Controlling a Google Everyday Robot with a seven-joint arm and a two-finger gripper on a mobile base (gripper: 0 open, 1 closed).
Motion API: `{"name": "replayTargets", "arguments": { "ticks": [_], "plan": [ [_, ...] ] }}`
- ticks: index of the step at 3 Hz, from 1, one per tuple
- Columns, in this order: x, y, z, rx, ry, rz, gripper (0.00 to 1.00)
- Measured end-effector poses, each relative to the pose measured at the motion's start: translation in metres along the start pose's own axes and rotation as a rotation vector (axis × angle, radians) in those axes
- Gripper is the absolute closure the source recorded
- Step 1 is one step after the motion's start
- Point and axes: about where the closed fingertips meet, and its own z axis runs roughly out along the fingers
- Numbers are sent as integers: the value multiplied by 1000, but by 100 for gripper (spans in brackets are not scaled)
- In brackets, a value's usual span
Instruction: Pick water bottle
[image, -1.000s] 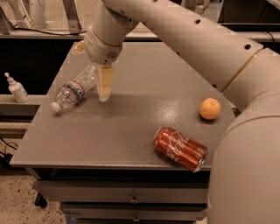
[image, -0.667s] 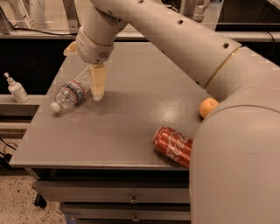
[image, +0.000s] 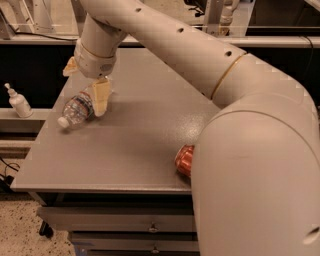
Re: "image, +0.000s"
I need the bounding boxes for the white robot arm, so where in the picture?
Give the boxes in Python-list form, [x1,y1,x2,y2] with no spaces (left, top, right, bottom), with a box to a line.
[75,0,320,256]

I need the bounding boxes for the metal bracket left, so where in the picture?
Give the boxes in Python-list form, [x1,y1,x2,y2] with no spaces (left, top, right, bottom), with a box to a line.
[71,0,86,36]

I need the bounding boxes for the black cable on shelf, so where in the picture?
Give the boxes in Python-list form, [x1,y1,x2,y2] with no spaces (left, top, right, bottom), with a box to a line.
[9,31,78,42]

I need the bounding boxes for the red cola can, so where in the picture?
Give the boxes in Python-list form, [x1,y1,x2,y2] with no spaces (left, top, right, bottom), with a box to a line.
[174,145,194,177]

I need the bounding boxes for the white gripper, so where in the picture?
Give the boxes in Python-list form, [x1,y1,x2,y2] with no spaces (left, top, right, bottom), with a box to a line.
[63,39,116,117]

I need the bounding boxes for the clear plastic water bottle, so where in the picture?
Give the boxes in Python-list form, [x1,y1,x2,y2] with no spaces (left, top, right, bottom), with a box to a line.
[57,90,94,129]

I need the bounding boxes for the metal bracket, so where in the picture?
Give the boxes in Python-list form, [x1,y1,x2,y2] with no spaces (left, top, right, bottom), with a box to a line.
[204,0,224,36]
[71,0,86,36]

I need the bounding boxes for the white pump dispenser bottle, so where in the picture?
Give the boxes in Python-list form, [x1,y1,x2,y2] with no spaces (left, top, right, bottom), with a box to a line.
[4,83,33,118]

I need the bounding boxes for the metal bracket right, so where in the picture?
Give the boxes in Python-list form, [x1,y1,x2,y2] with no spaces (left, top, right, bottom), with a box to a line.
[204,0,224,36]

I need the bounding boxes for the black cables on floor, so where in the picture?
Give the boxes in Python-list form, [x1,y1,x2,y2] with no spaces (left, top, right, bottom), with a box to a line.
[0,156,21,194]

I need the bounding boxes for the grey drawer cabinet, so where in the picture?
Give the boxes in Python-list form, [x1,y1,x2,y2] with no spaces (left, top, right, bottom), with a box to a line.
[11,48,219,256]

